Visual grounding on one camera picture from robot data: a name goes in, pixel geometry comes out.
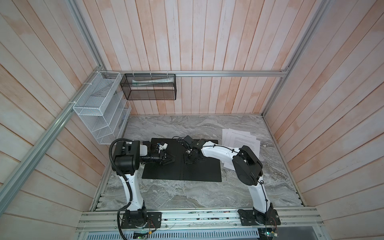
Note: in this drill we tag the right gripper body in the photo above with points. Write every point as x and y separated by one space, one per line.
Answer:
189 158

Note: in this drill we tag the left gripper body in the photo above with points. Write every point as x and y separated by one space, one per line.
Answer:
160 156

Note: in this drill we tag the blue folder black inside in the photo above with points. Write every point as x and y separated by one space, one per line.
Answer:
183 166

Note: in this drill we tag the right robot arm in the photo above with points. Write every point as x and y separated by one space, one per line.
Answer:
249 171

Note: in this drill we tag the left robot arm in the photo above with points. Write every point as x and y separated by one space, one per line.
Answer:
125 157

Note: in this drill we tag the lower white paper sheets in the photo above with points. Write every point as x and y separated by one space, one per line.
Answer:
234 135

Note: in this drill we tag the black mesh basket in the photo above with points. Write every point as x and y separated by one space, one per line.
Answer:
148 93

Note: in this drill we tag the papers in black basket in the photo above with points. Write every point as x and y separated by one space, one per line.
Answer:
150 82

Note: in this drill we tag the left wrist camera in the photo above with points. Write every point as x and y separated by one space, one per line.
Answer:
162 146

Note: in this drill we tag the white wire mesh shelf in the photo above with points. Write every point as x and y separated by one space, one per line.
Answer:
102 108

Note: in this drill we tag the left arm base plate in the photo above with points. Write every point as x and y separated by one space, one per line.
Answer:
139 220

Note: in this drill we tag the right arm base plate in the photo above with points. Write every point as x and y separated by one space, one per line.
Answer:
256 218

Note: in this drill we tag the aluminium frame bar back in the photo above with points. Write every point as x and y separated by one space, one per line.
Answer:
230 73

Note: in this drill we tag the aluminium frame bar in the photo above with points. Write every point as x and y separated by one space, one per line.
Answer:
321 9
230 73
69 173

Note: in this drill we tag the aluminium front rail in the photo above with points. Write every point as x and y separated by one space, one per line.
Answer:
189 219

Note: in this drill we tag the aluminium frame bar left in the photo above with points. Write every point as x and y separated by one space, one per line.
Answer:
69 173

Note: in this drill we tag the aluminium frame bar right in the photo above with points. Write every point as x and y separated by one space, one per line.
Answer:
321 9

